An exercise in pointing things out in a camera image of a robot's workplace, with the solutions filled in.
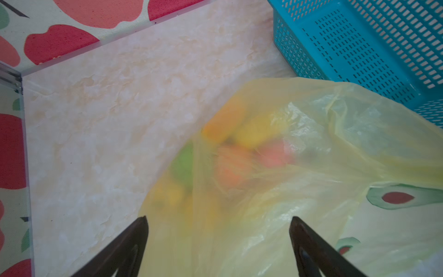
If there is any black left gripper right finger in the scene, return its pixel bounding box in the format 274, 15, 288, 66
289, 217, 366, 277

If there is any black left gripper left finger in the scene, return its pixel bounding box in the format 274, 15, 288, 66
74, 216, 149, 277

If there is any green toy fruit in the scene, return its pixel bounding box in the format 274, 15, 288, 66
170, 143, 193, 189

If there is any pink toy fruit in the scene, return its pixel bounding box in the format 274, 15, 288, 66
256, 139, 295, 169

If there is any yellow translucent plastic bag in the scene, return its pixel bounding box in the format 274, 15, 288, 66
139, 77, 443, 277

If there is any orange toy fruit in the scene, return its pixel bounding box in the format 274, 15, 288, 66
201, 99, 246, 144

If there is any yellow toy lemon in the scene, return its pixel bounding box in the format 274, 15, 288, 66
232, 112, 290, 149

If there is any teal plastic mesh basket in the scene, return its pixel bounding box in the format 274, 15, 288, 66
270, 0, 443, 126

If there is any aluminium left rear corner post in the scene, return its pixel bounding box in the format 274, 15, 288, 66
1, 62, 23, 95

